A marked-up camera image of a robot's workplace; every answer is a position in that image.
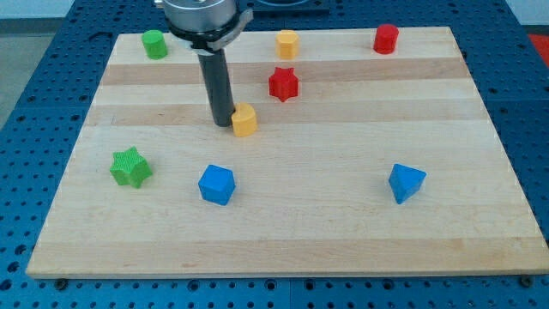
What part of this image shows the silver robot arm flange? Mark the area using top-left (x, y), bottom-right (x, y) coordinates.
top-left (154, 0), bottom-right (254, 56)

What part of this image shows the blue cube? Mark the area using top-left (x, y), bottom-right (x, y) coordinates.
top-left (198, 165), bottom-right (236, 206)

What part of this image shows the yellow half-round block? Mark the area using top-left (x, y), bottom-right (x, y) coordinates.
top-left (231, 102), bottom-right (257, 137)

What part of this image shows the red star block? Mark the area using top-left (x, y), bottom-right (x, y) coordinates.
top-left (268, 67), bottom-right (299, 102)

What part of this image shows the wooden board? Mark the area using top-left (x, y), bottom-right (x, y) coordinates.
top-left (27, 27), bottom-right (548, 279)

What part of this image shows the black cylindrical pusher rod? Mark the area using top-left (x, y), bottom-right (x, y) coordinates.
top-left (198, 49), bottom-right (235, 127)

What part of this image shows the yellow hexagonal block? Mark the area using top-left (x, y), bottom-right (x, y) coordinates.
top-left (275, 30), bottom-right (299, 60)

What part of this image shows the blue triangular block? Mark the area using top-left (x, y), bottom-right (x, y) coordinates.
top-left (389, 163), bottom-right (427, 204)

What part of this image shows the green star block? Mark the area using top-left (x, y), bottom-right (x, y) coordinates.
top-left (110, 146), bottom-right (153, 189)

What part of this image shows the green cylinder block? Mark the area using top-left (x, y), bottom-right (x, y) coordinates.
top-left (142, 29), bottom-right (168, 59)

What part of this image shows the red cylinder block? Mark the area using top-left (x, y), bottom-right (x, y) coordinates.
top-left (373, 24), bottom-right (400, 54)

